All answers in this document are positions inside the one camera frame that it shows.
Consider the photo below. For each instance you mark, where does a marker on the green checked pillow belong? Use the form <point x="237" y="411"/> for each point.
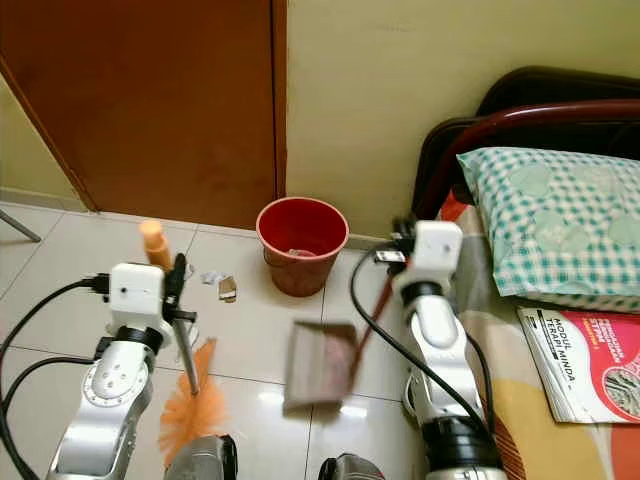
<point x="550" y="220"/>

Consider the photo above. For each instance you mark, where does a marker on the brown wooden door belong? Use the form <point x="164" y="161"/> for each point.
<point x="150" y="100"/>

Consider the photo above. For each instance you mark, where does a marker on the grey robot leg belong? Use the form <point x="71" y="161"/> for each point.
<point x="202" y="460"/>
<point x="352" y="468"/>

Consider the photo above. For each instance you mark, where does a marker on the small white paper scrap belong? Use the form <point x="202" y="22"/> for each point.
<point x="211" y="277"/>

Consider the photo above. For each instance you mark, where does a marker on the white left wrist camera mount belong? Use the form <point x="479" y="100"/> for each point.
<point x="135" y="295"/>

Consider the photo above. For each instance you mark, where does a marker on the grey robot left leg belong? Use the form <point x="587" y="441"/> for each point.
<point x="202" y="460"/>

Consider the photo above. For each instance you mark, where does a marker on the orange bristle broom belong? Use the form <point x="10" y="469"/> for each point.
<point x="196" y="420"/>

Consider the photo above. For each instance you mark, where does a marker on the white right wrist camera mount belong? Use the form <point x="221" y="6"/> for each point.
<point x="436" y="250"/>

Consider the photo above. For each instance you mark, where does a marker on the yellow patterned bed sheet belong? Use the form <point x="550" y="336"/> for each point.
<point x="550" y="450"/>

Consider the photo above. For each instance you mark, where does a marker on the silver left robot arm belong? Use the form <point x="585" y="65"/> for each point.
<point x="105" y="400"/>

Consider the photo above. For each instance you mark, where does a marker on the dark red bed headboard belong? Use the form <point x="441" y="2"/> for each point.
<point x="540" y="108"/>

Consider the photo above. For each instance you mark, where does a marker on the small brown paper scrap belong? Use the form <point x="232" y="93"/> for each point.
<point x="228" y="289"/>

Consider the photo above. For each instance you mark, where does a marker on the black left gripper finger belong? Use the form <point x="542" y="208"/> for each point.
<point x="186" y="316"/>
<point x="178" y="275"/>

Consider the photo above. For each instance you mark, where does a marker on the grey metal chair leg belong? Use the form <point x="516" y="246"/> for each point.
<point x="20" y="226"/>

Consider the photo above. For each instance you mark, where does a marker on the red plastic bucket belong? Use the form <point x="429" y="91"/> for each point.
<point x="302" y="265"/>

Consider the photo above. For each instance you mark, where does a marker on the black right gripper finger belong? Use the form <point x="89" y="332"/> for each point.
<point x="384" y="256"/>

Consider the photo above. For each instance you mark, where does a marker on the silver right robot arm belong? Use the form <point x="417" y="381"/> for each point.
<point x="440" y="370"/>

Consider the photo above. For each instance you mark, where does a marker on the red and white book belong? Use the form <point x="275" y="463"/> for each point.
<point x="585" y="365"/>

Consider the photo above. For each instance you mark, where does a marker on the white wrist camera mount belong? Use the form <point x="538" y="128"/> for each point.
<point x="135" y="295"/>
<point x="436" y="250"/>

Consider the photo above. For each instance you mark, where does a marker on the grey robot right leg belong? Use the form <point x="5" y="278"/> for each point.
<point x="352" y="468"/>

